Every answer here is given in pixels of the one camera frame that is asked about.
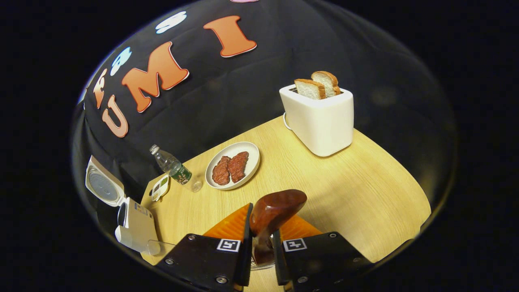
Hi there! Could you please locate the brown meat slice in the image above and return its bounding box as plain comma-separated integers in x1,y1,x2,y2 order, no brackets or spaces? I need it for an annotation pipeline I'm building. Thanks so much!
228,151,249,183
212,156,231,186

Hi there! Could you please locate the clear plastic water bottle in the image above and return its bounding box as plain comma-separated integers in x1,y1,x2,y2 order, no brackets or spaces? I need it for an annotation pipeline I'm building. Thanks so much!
149,144,203,193

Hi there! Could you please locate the white rice cooker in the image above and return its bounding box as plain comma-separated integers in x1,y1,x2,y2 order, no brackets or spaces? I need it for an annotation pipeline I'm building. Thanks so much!
85,156,161,256

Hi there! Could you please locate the white compartment dish with beans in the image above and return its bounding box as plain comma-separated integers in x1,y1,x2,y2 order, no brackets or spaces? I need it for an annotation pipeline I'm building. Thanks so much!
150,174,170,202

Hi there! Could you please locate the brown wooden spoon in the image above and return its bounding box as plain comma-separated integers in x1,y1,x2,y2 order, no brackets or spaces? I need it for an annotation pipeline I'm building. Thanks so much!
249,189,308,266

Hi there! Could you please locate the white round plate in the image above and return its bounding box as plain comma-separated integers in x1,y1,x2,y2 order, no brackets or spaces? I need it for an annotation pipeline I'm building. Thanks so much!
205,142,260,191

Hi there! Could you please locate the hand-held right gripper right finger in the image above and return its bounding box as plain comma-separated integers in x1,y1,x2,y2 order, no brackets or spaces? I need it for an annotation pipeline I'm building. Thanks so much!
272,215,374,292

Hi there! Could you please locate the clear glass container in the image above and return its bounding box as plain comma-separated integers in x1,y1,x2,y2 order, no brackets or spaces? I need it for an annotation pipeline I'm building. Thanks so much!
147,239,177,256

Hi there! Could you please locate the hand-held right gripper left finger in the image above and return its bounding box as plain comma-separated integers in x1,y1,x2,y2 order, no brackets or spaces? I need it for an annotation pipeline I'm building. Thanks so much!
156,202,254,292

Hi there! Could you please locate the white toaster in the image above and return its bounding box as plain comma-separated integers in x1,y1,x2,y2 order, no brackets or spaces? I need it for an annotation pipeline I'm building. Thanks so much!
279,84,354,157

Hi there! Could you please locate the black backdrop cloth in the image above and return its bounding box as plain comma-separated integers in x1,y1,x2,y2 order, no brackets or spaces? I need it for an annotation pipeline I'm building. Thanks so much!
71,0,459,228

